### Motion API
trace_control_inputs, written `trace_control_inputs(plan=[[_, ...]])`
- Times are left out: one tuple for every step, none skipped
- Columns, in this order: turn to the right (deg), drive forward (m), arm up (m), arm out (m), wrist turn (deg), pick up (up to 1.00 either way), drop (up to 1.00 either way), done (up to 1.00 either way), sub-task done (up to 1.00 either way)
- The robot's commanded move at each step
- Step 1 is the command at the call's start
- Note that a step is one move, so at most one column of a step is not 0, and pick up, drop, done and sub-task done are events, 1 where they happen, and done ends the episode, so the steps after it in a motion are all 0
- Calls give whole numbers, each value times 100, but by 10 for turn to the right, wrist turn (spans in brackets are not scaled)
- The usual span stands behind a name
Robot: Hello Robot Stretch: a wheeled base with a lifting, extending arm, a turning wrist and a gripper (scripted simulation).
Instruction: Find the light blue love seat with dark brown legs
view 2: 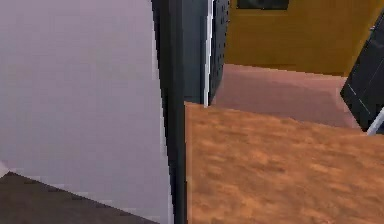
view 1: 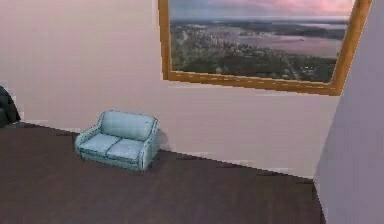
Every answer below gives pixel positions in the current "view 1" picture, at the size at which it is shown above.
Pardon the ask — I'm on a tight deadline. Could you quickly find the light blue love seat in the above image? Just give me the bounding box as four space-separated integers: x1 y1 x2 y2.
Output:
74 109 160 173

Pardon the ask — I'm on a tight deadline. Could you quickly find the wooden framed landscape picture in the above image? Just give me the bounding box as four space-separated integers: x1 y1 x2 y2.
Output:
157 0 373 97

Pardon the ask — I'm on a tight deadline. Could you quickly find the black armchair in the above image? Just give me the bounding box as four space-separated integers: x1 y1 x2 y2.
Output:
0 85 22 129

